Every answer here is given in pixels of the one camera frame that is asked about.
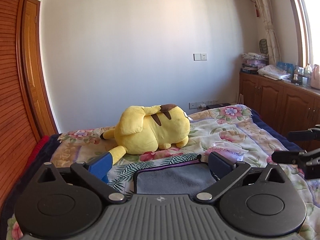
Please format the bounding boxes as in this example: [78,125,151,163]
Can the stack of folded linens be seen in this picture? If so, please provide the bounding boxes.
[240,53,269,75]

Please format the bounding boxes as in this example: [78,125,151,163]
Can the bottles on cabinet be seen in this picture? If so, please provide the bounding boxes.
[291,64,320,90]

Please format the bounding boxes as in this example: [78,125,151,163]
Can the red blanket at headboard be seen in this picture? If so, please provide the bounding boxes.
[23,135,50,172]

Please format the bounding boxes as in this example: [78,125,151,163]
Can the floral bed quilt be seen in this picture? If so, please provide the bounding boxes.
[1,105,319,239]

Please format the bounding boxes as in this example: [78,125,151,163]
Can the wooden side cabinet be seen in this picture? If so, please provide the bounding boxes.
[239,73,319,136]

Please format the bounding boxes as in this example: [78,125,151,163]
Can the white wall power strip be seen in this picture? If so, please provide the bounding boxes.
[189,100,231,109]

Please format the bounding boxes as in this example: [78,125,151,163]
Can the palm leaf print cloth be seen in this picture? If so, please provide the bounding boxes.
[107,153,208,198]

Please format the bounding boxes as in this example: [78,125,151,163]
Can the purple tissue pack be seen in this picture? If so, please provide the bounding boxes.
[204,141,248,163]

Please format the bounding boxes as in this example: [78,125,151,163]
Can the yellow Pikachu plush toy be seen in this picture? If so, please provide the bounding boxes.
[100,104,192,164]

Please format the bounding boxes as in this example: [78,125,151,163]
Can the purple and grey towel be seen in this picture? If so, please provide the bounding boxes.
[136,163,216,198]

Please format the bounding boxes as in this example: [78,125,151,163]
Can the wooden room door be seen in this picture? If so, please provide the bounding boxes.
[22,0,58,137]

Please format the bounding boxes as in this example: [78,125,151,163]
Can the blue box on cabinet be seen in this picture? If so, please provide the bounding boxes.
[276,61,294,74]

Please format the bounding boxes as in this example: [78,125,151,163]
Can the patterned beige curtain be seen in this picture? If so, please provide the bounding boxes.
[255,0,281,65]

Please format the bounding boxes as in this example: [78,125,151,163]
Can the white wall switch socket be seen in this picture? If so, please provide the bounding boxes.
[193,53,207,61]

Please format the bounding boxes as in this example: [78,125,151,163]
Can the slatted wooden wardrobe door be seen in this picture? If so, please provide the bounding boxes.
[1,0,40,202]

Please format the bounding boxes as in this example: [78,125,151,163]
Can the folded white floral cloth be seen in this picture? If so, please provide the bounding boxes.
[258,64,291,80]

